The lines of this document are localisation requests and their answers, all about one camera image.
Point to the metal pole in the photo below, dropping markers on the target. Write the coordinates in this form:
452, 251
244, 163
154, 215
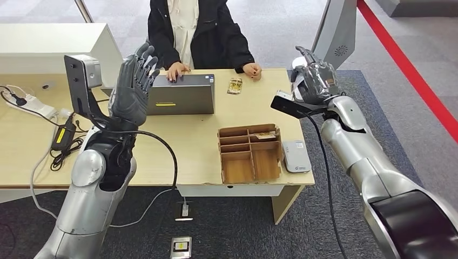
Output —
84, 11

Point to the metal floor box yellow label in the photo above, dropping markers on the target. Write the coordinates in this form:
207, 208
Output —
180, 247

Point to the silver kiosk display stand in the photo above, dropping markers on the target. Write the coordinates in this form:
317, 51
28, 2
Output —
336, 32

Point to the grey laptop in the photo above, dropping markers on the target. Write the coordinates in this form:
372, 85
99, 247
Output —
182, 96

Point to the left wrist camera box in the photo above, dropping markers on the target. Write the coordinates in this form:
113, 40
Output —
80, 75

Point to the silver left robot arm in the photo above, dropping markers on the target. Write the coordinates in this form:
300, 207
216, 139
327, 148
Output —
86, 211

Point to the person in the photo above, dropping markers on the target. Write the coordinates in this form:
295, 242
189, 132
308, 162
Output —
214, 35

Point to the person's left hand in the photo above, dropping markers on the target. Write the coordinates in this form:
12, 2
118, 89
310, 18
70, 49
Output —
252, 69

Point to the dark grey floor rug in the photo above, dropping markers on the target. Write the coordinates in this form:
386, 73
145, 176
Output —
250, 236

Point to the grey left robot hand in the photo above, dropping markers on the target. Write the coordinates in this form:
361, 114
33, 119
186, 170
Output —
130, 93

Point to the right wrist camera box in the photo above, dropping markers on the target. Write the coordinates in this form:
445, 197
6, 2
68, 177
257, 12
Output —
290, 107

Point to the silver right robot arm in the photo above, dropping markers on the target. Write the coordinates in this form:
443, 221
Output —
365, 157

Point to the wooden compartment organizer box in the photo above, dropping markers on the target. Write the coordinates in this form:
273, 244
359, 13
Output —
238, 171

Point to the white power strip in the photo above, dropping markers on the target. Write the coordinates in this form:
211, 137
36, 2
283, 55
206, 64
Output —
35, 104

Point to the light wooden desk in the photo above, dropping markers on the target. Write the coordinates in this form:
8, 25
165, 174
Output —
284, 203

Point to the white reception cabinet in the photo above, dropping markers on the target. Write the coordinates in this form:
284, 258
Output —
43, 46

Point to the person's right hand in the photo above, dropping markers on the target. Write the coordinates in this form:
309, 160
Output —
176, 69

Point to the floor socket box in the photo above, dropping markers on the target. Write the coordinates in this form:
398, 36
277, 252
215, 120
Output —
184, 211

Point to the gold patterned room key card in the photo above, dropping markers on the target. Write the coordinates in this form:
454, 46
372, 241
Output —
265, 136

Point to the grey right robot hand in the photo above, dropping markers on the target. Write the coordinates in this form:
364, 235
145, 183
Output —
316, 84

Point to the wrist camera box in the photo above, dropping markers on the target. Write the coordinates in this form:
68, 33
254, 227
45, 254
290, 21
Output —
80, 75
290, 107

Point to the small white plug adapter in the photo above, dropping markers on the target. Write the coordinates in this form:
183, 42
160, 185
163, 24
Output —
64, 113

